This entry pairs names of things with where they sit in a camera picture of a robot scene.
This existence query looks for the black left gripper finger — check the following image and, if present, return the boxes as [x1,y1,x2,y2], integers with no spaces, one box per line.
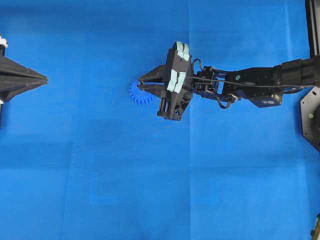
[0,80,48,102]
[0,56,48,81]

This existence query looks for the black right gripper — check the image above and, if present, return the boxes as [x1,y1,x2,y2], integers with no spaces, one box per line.
[137,41,193,121]

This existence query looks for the blue plastic gear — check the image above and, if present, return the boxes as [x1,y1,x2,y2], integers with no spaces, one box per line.
[128,79,157,105]

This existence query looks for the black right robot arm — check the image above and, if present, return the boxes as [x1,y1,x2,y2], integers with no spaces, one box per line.
[138,41,320,121]

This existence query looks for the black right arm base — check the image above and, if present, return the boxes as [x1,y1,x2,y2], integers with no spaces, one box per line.
[300,87,320,152]

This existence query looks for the blue table mat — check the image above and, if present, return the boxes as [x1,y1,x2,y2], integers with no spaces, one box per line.
[0,0,320,240]

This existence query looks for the black aluminium frame rail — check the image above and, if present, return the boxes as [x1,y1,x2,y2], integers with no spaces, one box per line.
[305,0,320,58]

